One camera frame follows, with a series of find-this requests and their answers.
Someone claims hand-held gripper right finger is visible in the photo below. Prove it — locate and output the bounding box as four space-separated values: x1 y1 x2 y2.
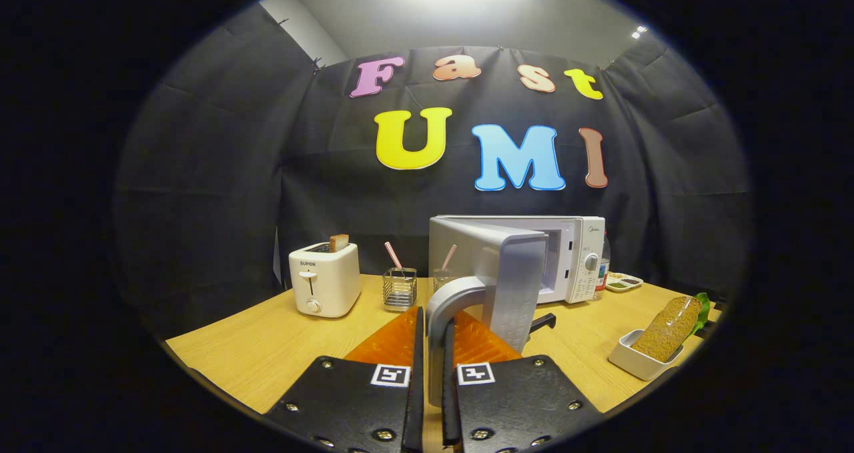
440 308 604 453

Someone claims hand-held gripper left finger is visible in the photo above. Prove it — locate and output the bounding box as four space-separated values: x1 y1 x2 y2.
264 305 426 453

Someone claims white microwave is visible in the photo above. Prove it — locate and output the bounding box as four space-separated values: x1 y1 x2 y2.
426 214 606 408

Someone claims brown bread lettuce sandwich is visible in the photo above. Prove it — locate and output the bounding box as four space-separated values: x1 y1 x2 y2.
630 293 711 364

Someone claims white toaster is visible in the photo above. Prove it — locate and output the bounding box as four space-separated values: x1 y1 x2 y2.
288 242 362 319

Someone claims white rectangular dish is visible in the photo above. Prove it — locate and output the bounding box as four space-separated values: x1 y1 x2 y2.
608 328 685 382

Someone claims clear bottle red label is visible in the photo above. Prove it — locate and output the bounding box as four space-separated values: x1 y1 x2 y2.
594 233 611 300

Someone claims white divided dish of beans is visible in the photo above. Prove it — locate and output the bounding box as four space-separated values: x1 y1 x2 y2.
605 273 644 294

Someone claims metal wire holder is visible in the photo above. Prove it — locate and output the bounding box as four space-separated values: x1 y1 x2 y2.
382 268 418 312

